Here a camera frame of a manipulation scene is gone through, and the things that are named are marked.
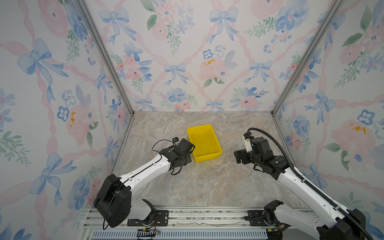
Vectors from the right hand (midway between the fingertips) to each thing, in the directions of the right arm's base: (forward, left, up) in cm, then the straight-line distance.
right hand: (242, 150), depth 81 cm
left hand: (-2, +30, -5) cm, 31 cm away
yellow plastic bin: (+9, +18, -10) cm, 23 cm away
